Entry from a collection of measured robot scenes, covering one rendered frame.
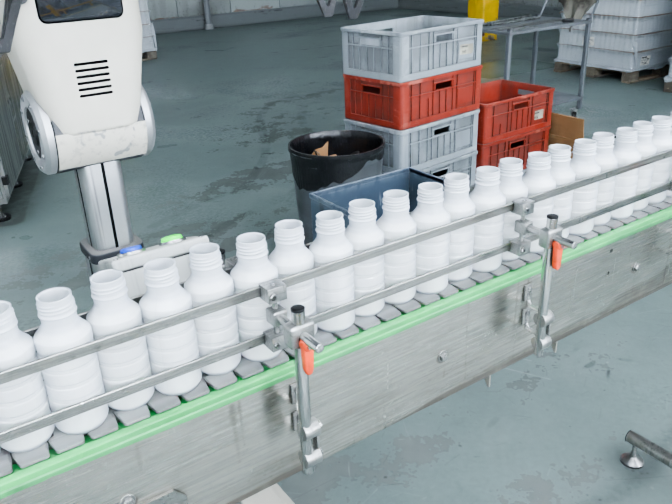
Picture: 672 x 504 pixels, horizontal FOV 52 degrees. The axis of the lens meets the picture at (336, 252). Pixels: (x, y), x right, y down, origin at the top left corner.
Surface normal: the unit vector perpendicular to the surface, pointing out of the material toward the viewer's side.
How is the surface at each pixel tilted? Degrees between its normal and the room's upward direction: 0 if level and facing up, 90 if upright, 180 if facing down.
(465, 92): 90
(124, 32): 90
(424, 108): 90
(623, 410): 0
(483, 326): 90
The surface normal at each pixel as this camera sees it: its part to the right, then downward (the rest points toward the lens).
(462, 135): 0.67, 0.29
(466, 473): -0.04, -0.91
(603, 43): -0.83, 0.25
